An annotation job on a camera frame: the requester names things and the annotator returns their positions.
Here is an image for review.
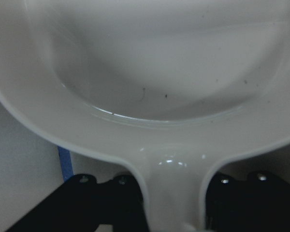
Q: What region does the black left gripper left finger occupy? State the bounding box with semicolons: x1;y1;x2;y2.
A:
96;174;148;232

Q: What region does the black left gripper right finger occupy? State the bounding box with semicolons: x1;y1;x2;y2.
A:
205;172;249;232

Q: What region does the cream plastic dustpan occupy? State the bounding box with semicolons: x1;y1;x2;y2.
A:
0;0;290;232

